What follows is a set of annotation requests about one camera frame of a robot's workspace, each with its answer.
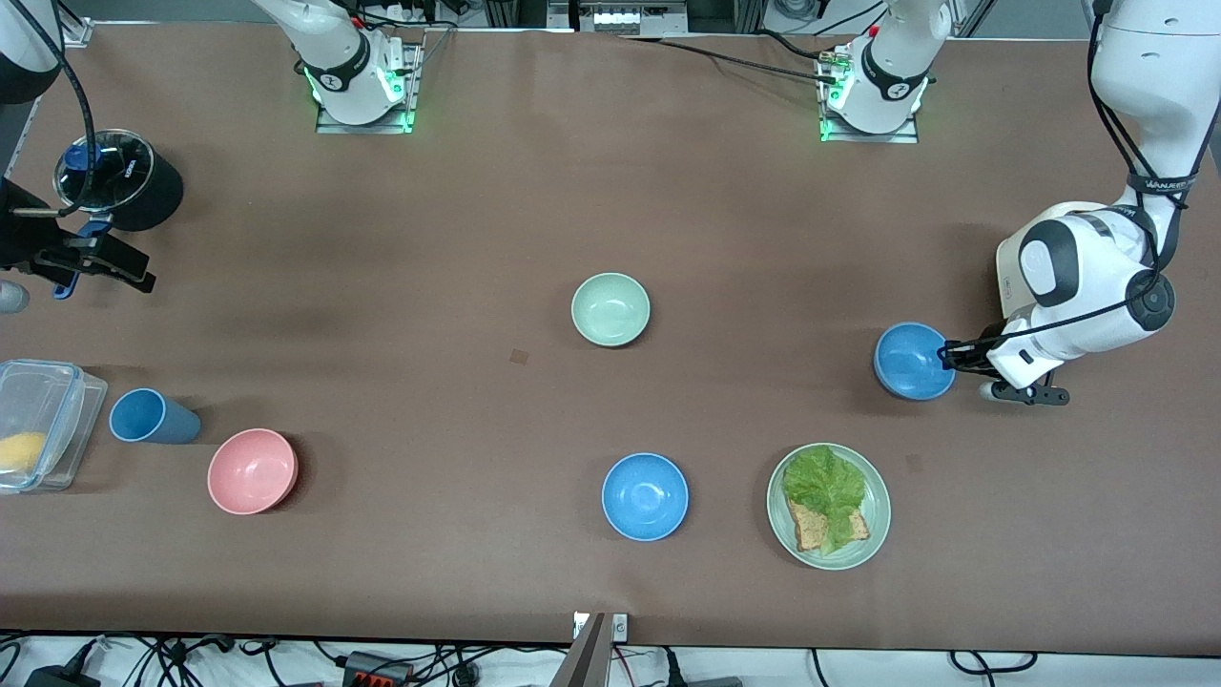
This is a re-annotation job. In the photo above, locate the toast slice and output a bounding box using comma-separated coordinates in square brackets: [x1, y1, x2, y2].
[787, 498, 871, 552]

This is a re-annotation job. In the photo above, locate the long black table cable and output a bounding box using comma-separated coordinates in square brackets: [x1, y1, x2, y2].
[618, 36, 840, 85]

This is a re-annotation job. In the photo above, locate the white toaster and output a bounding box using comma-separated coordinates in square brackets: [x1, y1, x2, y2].
[996, 202, 1079, 330]

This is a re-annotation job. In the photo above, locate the clear plastic container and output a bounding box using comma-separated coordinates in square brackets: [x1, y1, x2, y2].
[0, 359, 109, 494]

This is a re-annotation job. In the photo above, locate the green plate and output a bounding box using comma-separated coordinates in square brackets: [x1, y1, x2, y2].
[766, 443, 892, 572]

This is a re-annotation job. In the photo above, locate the green bowl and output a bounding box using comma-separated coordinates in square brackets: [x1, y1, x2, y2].
[570, 272, 652, 348]

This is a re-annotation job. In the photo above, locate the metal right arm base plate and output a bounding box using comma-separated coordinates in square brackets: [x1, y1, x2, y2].
[315, 38, 424, 135]

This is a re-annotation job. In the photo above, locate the black power adapter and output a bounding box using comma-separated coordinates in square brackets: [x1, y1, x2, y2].
[24, 641, 104, 687]

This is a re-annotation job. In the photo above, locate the glass lid with blue knob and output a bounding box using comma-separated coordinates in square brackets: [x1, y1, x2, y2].
[54, 129, 155, 213]

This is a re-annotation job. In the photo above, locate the black red power strip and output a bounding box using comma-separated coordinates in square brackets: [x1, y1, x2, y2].
[341, 651, 414, 687]

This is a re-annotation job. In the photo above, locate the short black table cable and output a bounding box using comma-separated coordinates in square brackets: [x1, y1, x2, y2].
[754, 29, 833, 63]

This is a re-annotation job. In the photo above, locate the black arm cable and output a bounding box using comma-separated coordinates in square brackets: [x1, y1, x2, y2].
[8, 0, 96, 222]
[940, 0, 1193, 368]

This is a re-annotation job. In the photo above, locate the blue cup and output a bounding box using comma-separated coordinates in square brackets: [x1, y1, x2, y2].
[109, 387, 202, 447]

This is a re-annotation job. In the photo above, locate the yellow fruit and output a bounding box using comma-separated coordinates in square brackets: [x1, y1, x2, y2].
[0, 431, 49, 475]

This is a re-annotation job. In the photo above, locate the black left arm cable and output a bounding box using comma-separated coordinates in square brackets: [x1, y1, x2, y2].
[940, 0, 1193, 368]

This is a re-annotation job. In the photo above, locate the pink bowl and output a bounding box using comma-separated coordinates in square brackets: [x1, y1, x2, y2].
[207, 427, 300, 516]

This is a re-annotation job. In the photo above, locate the grey control box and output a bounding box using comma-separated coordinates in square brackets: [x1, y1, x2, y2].
[572, 0, 690, 37]

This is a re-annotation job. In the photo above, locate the aluminium frame corner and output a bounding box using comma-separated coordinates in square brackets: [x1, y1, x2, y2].
[52, 0, 94, 49]

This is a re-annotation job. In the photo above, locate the black pot with blue handle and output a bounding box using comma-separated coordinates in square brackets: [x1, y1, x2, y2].
[52, 129, 185, 300]

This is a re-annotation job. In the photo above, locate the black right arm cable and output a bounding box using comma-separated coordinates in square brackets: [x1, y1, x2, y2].
[8, 0, 96, 222]

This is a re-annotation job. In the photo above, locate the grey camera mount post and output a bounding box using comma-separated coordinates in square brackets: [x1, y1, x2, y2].
[548, 613, 611, 687]

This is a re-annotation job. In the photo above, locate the green lettuce leaf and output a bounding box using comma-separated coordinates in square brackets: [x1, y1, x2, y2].
[782, 446, 867, 557]

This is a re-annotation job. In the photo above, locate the blue bowl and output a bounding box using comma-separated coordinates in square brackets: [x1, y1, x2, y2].
[601, 452, 690, 543]
[873, 322, 957, 402]

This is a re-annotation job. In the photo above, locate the black plug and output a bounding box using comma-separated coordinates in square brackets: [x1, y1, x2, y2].
[663, 649, 745, 687]

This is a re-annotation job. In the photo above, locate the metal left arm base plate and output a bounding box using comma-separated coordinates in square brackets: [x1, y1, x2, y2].
[818, 46, 921, 145]

